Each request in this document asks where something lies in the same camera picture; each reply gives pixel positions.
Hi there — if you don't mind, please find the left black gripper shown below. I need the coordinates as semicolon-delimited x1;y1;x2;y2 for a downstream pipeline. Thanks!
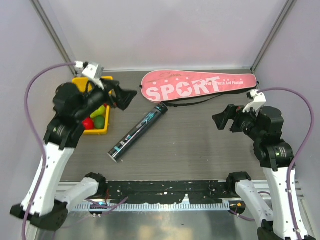
76;76;138;120

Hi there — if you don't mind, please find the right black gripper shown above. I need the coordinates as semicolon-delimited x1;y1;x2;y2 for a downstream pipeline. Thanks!
212;103;264;141

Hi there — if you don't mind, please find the pink racket bag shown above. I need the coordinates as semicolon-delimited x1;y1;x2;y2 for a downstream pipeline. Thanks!
139;70;259;108

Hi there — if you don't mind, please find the black shuttlecock tube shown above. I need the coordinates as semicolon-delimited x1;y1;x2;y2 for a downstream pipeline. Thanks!
108;102;168;163

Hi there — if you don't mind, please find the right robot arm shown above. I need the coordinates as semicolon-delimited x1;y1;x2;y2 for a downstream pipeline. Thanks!
212;104;313;240

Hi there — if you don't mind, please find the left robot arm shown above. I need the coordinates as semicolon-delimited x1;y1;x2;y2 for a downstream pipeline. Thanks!
10;78;138;232

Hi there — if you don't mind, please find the green pear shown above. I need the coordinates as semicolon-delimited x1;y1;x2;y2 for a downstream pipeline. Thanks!
90;105;106;119

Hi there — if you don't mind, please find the green lime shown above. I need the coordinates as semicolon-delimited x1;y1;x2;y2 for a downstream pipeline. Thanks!
93;115;105;130

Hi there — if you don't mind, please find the right red apple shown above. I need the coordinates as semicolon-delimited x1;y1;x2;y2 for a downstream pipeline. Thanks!
82;117;95;131

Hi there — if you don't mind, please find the yellow plastic bin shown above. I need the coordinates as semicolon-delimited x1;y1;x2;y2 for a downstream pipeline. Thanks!
72;77;111;135

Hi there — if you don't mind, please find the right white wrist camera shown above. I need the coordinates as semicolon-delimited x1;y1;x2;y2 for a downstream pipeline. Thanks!
242;89;267;113

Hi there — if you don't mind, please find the white cable duct strip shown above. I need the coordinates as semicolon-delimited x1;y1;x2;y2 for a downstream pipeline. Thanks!
72;201;230;212

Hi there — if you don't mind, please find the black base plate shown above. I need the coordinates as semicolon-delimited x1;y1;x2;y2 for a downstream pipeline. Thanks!
97;180;238;205

